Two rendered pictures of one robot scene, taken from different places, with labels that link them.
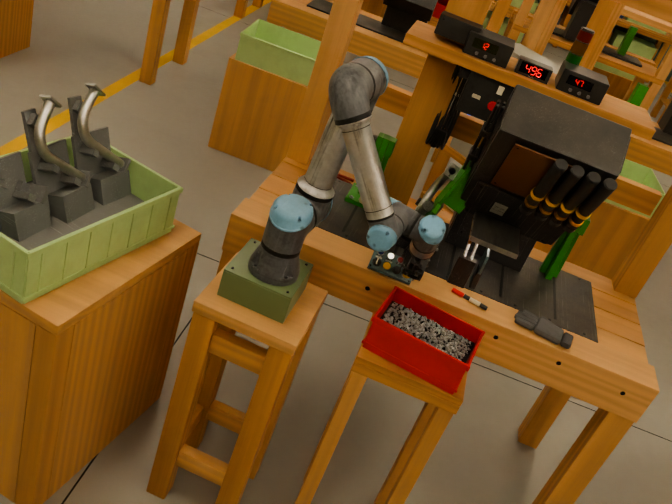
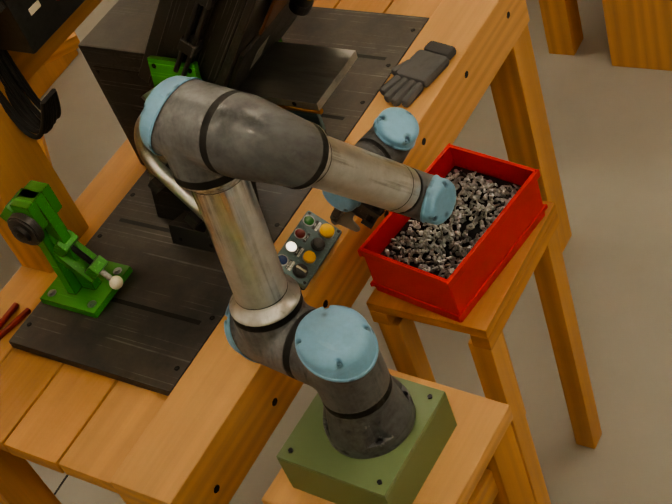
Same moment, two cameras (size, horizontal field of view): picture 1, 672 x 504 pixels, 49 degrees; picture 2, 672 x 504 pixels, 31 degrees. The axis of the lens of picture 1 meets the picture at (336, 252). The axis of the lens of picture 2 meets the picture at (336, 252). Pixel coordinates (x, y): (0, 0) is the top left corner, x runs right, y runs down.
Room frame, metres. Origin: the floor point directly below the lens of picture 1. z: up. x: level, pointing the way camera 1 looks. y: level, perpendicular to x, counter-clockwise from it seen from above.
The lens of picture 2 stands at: (0.91, 1.07, 2.52)
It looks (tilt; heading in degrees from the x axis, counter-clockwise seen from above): 44 degrees down; 311
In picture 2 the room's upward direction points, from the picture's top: 22 degrees counter-clockwise
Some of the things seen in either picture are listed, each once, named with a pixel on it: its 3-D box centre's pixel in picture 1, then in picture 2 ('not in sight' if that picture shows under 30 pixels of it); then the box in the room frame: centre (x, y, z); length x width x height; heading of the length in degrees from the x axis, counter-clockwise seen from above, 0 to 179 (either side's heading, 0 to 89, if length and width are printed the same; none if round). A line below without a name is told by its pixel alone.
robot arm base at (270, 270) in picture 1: (277, 256); (362, 401); (1.78, 0.15, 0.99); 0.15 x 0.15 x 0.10
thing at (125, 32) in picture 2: (501, 209); (180, 67); (2.51, -0.52, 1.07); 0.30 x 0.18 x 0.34; 86
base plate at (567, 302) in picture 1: (452, 254); (234, 171); (2.38, -0.40, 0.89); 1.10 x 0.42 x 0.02; 86
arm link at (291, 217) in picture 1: (289, 222); (339, 356); (1.79, 0.15, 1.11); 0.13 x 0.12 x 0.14; 168
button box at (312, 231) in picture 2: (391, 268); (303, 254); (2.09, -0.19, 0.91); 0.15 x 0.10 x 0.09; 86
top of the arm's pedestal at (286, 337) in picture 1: (263, 300); (387, 458); (1.78, 0.15, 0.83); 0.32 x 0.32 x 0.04; 84
